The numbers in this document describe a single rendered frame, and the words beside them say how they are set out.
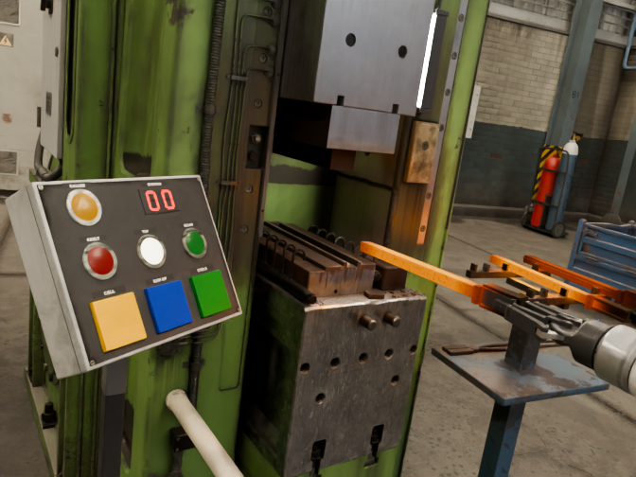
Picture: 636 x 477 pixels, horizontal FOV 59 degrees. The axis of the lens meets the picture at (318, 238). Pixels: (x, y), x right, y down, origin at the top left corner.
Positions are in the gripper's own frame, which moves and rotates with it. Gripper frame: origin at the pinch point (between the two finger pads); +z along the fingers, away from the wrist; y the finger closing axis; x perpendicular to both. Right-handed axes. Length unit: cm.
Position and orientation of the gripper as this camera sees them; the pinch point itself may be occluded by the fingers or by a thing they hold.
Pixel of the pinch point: (502, 301)
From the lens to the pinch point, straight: 107.6
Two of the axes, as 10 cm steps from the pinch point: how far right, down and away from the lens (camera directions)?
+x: 1.4, -9.6, -2.4
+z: -5.3, -2.8, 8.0
